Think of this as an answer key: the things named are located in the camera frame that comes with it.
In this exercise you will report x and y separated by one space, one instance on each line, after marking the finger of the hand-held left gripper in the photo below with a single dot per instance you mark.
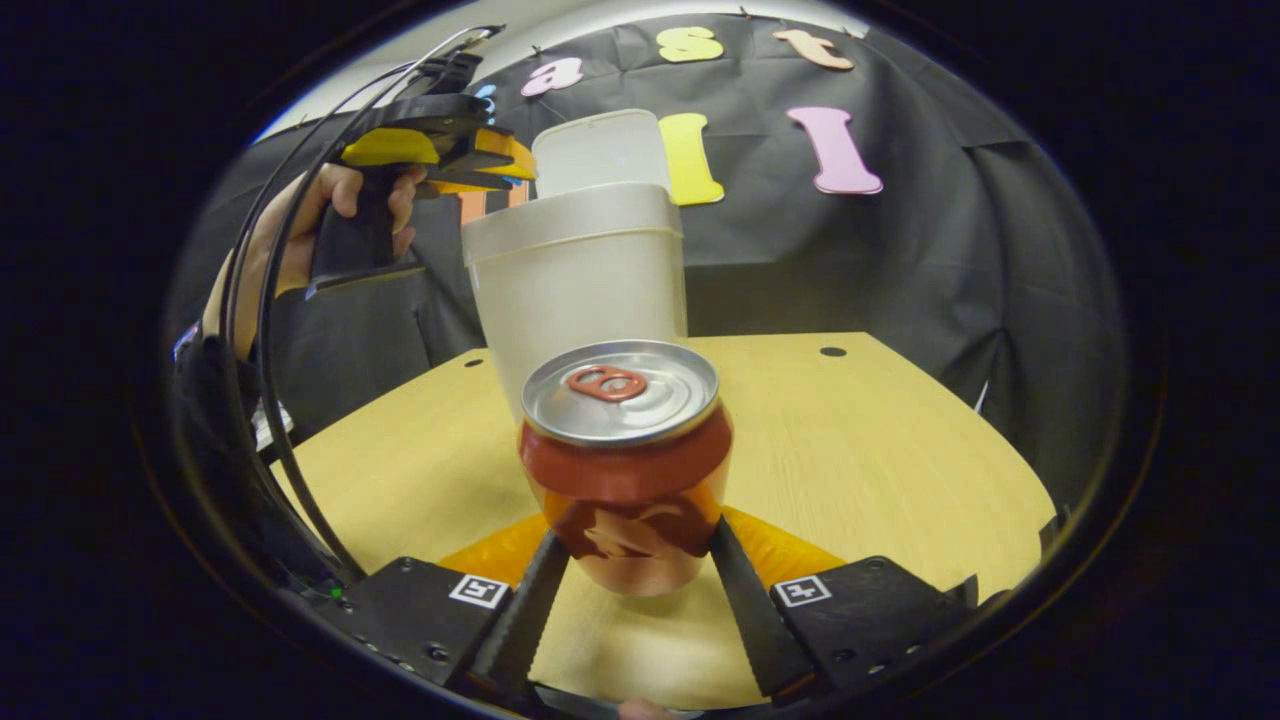
510 155

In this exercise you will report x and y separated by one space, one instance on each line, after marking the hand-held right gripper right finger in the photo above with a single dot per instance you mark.
760 625

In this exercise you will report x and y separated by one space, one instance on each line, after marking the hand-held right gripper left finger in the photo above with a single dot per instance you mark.
525 625

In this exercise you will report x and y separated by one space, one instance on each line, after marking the white desktop garbage bin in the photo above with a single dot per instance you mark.
580 290

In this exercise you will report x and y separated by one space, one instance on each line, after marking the red pop can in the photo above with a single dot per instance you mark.
625 470

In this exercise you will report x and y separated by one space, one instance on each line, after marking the white paper sheets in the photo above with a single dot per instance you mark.
262 430

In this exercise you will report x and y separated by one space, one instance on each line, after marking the black backdrop cloth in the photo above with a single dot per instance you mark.
850 270

